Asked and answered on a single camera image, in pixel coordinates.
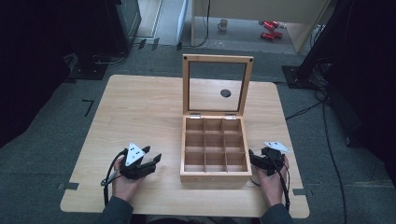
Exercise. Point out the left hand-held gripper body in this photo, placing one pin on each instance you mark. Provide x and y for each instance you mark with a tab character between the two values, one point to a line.
137	169

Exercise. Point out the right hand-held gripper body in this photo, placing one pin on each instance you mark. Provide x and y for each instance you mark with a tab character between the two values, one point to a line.
274	160

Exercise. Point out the wooden compartment box with lid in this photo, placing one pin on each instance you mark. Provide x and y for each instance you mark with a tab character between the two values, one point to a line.
214	146

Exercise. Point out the person's left hand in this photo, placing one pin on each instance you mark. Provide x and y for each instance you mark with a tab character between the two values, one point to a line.
124	186

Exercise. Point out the person's right hand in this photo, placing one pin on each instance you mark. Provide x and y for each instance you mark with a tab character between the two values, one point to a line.
272	189

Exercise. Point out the grey floor tape strip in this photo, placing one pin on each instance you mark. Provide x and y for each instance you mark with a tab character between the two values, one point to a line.
299	191
68	186

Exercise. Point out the black round table grommet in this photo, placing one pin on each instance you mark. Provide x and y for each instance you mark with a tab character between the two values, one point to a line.
225	93

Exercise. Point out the black floor tape corner mark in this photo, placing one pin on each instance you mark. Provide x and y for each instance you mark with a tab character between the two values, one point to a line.
89	105

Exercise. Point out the black floor tape piece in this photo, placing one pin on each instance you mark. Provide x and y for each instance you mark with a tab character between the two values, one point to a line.
142	44
155	44

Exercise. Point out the black metal stand with base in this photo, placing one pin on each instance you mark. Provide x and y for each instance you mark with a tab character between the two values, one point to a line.
314	56

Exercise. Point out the black equipment stand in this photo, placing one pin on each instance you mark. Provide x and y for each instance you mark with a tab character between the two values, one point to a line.
102	31

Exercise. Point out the red metal object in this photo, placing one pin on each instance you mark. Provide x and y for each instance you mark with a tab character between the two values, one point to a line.
270	25

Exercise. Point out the white panel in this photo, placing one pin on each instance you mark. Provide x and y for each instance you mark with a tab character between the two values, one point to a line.
182	21

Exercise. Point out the grey mug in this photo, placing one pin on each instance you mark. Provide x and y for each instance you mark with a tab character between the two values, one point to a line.
222	24

